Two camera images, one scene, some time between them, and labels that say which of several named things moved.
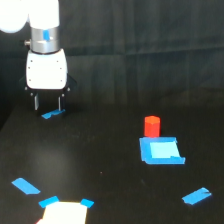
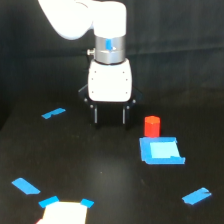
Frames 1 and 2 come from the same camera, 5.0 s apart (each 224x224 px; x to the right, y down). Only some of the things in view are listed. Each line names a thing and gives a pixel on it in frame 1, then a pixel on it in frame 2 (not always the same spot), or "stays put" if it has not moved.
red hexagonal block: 152,126 stays put
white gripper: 47,76 to 110,86
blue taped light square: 160,151 stays put
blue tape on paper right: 87,202 stays put
